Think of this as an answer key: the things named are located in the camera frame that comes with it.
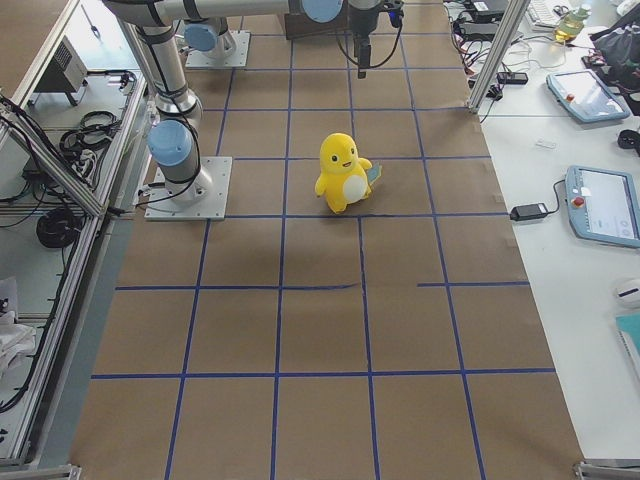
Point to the yellow plush penguin toy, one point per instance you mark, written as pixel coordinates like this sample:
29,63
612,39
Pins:
345,178

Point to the yellow liquid plastic bottle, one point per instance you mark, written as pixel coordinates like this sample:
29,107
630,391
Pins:
571,24

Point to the far blue teach pendant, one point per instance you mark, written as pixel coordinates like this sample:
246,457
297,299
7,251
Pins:
585,97

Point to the blue teach pendant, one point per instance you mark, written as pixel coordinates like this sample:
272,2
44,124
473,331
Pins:
585,97
602,206

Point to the black power adapter brick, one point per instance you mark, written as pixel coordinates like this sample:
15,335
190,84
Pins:
528,212

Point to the black bag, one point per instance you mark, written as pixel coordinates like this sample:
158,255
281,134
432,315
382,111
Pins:
619,47

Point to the near blue teach pendant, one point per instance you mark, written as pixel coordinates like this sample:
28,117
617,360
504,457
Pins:
602,206

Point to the brown paper grid mat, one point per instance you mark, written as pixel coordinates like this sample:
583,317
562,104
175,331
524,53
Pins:
398,339

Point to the grey control box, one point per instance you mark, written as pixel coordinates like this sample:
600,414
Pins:
65,73

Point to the teal notebook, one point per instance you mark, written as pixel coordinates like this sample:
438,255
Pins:
628,330

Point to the aluminium frame post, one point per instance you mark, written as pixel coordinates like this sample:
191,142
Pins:
506,31

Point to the aluminium side frame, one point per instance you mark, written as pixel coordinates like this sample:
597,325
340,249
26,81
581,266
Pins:
52,219

